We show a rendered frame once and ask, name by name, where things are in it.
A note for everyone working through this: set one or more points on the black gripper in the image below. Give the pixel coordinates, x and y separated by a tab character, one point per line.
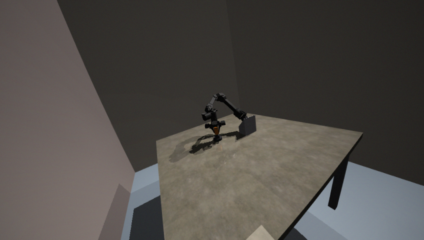
222	123

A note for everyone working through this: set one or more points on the grey round pedestal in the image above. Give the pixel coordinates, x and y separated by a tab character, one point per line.
217	138

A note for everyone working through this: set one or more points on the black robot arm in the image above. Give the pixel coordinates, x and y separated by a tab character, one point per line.
209	113

